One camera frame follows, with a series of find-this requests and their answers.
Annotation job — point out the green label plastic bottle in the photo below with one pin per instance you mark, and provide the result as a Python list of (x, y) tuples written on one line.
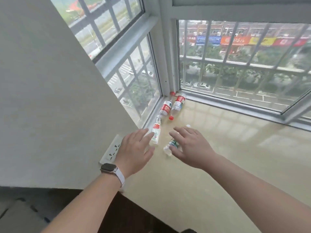
[(173, 144)]

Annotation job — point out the person's left hand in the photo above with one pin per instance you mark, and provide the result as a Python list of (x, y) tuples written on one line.
[(131, 152)]

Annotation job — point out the person's right thumb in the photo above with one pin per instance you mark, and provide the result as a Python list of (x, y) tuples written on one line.
[(176, 152)]

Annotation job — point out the small red label bottle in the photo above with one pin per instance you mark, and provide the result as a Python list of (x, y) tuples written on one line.
[(156, 131)]

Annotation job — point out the person's right middle finger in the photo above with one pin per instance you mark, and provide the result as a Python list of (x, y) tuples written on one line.
[(182, 132)]

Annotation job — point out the row of coloured shop signs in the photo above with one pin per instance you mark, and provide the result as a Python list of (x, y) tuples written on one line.
[(243, 40)]

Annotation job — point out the person's left thumb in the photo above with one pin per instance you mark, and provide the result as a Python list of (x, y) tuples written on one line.
[(149, 154)]

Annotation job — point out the grey window security bars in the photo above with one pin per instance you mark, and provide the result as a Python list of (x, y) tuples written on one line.
[(230, 61), (93, 20)]

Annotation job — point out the red label bottle, red cap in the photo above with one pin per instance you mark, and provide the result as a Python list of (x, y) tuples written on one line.
[(178, 103), (166, 107)]

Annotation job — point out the person's left forearm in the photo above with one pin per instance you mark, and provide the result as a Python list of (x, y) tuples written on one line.
[(85, 206)]

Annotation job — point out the white wall socket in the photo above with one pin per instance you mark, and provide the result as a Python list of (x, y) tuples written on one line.
[(112, 149)]

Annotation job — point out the grey foam floor mat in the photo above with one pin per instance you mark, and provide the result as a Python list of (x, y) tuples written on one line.
[(19, 213)]

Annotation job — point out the person's right hand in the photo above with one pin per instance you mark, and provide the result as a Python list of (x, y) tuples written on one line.
[(194, 150)]

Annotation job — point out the white framed window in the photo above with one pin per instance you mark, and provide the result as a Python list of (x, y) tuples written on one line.
[(243, 70), (121, 58)]

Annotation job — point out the person's right forearm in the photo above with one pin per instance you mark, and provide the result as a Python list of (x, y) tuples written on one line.
[(255, 191)]

